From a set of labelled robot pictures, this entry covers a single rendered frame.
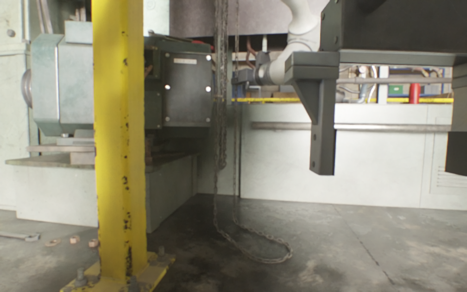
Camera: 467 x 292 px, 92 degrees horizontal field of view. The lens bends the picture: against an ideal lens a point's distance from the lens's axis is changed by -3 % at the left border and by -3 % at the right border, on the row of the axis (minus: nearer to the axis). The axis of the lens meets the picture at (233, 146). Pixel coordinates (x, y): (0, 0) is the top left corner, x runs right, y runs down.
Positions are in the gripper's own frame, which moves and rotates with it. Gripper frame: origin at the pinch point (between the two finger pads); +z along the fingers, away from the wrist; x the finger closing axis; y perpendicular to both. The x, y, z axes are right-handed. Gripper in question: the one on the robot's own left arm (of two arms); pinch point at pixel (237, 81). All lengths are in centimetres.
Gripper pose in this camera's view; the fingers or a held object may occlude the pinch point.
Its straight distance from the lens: 106.6
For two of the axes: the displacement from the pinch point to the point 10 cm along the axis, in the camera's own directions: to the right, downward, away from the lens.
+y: -0.2, 10.0, 0.8
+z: -6.3, -0.7, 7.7
